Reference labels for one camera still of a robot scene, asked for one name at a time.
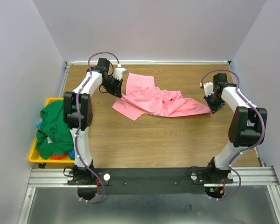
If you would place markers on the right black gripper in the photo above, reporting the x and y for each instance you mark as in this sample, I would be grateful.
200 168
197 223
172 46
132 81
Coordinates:
213 108

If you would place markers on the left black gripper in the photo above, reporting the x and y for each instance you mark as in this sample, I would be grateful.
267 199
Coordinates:
116 90

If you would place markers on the pink t shirt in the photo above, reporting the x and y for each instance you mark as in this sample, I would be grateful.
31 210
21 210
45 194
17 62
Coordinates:
143 97

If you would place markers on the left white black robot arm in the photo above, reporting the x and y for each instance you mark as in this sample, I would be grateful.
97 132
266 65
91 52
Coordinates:
78 114

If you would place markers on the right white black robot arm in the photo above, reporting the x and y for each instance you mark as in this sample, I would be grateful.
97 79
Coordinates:
247 128

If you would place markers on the blue t shirt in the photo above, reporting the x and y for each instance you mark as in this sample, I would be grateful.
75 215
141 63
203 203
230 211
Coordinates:
54 139

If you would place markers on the green t shirt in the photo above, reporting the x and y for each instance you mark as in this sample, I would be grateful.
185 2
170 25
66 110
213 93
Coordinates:
53 112

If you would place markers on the orange t shirt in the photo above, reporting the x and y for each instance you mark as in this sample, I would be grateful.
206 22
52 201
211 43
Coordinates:
60 157

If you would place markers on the yellow plastic bin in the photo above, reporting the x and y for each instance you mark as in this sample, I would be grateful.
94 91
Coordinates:
34 156

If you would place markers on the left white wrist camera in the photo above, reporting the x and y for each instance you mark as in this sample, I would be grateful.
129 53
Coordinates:
119 73

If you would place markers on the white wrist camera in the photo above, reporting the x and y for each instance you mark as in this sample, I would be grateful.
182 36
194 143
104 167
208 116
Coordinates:
119 73
208 89

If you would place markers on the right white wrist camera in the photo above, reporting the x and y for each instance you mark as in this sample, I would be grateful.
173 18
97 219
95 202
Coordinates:
208 89

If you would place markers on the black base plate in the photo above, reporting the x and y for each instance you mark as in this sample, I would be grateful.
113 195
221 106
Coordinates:
95 183

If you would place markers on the aluminium front rail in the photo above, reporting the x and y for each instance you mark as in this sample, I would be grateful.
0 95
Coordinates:
250 176

